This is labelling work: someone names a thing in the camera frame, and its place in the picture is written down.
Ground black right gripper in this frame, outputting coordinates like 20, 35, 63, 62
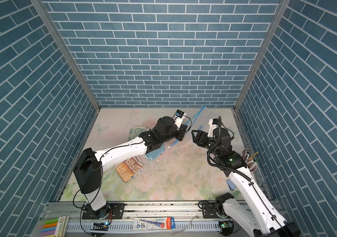
192, 129, 220, 158

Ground clear vacuum bag blue zip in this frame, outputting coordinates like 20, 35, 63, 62
168, 106, 205, 149

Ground light blue towel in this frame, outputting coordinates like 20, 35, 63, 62
145, 145, 165, 161

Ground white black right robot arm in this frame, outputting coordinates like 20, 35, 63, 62
191, 117, 301, 237

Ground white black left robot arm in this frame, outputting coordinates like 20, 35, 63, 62
73, 110, 188, 219

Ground beige towel blue bunny print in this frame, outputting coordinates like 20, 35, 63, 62
128, 126, 150, 141

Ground orange white patterned towel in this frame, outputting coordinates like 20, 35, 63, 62
115, 156, 143, 183

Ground cup of tools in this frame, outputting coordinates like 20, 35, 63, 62
241, 148, 259, 173

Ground small blue cloth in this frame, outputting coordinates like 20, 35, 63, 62
226, 179, 236, 191

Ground red blue toothpaste box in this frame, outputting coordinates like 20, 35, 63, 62
132, 217, 176, 230

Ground clear plastic wrapper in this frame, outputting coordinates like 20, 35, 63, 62
171, 215, 199, 235

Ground coloured marker pack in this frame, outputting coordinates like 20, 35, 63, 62
40, 215, 70, 237

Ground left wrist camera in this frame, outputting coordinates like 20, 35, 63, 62
173, 110, 186, 128

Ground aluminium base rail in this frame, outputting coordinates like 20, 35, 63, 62
30, 200, 284, 237

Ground aluminium corner post right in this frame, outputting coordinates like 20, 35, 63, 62
234, 0, 292, 112

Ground aluminium corner post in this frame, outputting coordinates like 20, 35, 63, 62
234, 0, 292, 112
30, 0, 101, 112

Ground aluminium corner post left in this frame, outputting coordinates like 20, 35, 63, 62
30, 0, 101, 112

